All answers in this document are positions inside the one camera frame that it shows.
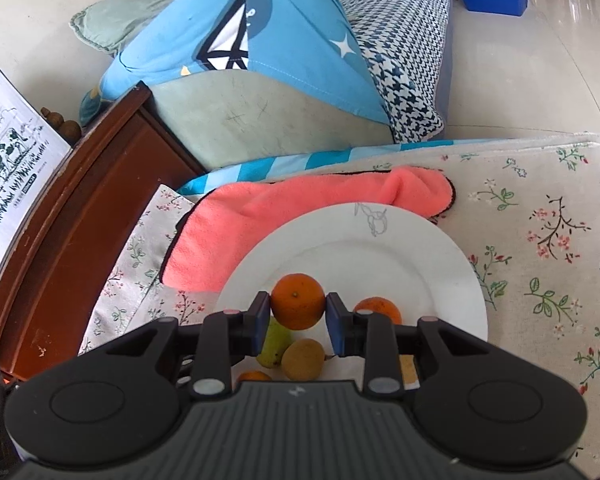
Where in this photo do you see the blue striped cloth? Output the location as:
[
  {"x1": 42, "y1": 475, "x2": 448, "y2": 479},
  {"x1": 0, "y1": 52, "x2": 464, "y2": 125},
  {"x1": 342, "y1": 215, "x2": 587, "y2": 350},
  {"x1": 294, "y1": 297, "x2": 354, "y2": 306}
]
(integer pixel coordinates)
[{"x1": 176, "y1": 139, "x2": 456, "y2": 196}]

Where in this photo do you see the blue cartoon pillow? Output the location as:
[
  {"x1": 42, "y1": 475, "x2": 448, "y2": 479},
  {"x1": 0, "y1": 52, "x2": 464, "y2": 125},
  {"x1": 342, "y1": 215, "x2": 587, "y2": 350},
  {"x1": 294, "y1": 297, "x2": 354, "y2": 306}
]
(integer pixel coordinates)
[{"x1": 80, "y1": 0, "x2": 393, "y2": 128}]

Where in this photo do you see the pink towel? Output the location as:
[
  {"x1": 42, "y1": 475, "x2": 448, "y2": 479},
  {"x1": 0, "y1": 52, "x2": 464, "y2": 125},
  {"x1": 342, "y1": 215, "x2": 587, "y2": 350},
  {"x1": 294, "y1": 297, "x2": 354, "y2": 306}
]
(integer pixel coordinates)
[{"x1": 161, "y1": 165, "x2": 456, "y2": 293}]

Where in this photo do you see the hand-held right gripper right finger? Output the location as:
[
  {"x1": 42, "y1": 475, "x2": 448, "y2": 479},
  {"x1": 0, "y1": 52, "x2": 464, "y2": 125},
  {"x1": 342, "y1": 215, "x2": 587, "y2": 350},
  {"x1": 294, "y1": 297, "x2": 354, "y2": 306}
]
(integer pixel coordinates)
[{"x1": 325, "y1": 291, "x2": 521, "y2": 396}]

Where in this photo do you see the white milk carton box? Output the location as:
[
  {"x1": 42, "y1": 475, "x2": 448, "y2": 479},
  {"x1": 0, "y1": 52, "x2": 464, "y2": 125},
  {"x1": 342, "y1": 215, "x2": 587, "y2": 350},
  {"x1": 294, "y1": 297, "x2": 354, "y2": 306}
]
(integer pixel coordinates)
[{"x1": 0, "y1": 67, "x2": 73, "y2": 306}]

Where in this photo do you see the white plate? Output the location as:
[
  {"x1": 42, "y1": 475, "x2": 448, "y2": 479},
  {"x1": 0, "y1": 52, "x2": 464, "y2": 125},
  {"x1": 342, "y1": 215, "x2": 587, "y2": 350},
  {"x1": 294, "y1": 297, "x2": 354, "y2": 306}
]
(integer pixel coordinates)
[{"x1": 212, "y1": 201, "x2": 489, "y2": 393}]

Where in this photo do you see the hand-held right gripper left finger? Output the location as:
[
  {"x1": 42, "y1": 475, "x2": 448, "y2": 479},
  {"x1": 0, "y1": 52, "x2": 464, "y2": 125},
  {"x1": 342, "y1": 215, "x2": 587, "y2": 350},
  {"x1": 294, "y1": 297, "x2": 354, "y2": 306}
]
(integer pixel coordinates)
[{"x1": 80, "y1": 291, "x2": 272, "y2": 400}]

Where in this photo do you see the brown kiwi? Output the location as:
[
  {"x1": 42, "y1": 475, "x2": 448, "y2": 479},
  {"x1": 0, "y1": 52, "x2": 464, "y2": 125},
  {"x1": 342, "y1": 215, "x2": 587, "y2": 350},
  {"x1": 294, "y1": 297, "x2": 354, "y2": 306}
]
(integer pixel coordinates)
[
  {"x1": 399, "y1": 355, "x2": 422, "y2": 390},
  {"x1": 281, "y1": 338, "x2": 326, "y2": 382}
]

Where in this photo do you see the brown wooden gourd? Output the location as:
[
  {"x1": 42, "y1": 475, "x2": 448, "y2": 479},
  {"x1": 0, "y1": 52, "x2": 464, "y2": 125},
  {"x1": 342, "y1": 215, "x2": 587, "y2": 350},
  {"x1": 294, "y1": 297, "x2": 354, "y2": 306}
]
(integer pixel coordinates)
[{"x1": 40, "y1": 106, "x2": 83, "y2": 143}]

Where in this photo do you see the brown wooden headboard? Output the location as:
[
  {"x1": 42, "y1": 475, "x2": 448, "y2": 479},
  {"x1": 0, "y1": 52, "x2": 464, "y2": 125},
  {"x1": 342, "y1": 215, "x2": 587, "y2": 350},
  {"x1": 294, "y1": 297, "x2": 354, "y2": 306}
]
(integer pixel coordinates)
[{"x1": 0, "y1": 81, "x2": 206, "y2": 381}]

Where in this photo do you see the pale green sofa cushion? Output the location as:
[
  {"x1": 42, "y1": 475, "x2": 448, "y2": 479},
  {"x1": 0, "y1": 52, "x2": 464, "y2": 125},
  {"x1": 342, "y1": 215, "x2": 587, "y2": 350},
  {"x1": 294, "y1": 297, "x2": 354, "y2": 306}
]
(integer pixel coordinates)
[{"x1": 150, "y1": 67, "x2": 396, "y2": 171}]

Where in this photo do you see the green jujube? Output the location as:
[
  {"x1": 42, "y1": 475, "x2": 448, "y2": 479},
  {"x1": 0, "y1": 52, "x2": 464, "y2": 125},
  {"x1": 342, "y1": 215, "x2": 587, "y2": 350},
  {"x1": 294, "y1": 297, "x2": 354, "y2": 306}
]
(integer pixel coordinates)
[{"x1": 256, "y1": 320, "x2": 293, "y2": 368}]

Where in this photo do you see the houndstooth sofa cover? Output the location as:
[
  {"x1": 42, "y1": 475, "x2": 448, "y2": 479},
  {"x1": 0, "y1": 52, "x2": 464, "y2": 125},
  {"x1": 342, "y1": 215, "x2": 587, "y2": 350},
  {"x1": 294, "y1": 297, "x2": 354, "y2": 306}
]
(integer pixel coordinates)
[{"x1": 330, "y1": 0, "x2": 453, "y2": 143}]

